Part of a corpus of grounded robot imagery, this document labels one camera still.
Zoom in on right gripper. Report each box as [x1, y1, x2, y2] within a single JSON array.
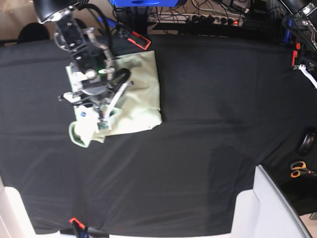
[[58, 68, 133, 108]]

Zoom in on light green T-shirt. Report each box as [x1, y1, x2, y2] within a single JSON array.
[[68, 51, 162, 148]]

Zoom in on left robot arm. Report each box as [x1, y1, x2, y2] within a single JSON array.
[[278, 0, 317, 67]]

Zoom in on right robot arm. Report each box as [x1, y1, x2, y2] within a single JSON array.
[[33, 0, 131, 110]]

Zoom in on orange black tool on table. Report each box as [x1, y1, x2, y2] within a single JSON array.
[[119, 28, 151, 50]]

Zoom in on blue box at top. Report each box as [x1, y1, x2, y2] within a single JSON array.
[[110, 0, 187, 7]]

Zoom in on white power strip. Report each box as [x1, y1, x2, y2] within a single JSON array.
[[148, 12, 245, 26]]

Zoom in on black table cloth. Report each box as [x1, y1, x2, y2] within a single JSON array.
[[0, 35, 317, 237]]

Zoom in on red blue tool bottom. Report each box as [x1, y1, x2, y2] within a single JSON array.
[[69, 217, 109, 238]]

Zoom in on white bin left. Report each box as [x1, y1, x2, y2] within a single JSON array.
[[0, 180, 36, 238]]

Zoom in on white bin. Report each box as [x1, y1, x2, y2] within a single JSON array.
[[0, 180, 36, 238], [230, 165, 311, 238]]

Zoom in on blue tube right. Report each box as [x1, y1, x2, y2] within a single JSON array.
[[283, 18, 293, 44]]

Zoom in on white bin right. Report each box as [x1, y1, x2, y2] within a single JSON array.
[[230, 165, 311, 238]]

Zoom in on orange black bracket right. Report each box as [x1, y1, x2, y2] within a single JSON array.
[[292, 42, 301, 69]]

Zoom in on orange handled scissors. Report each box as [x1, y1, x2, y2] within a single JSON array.
[[290, 161, 317, 178]]

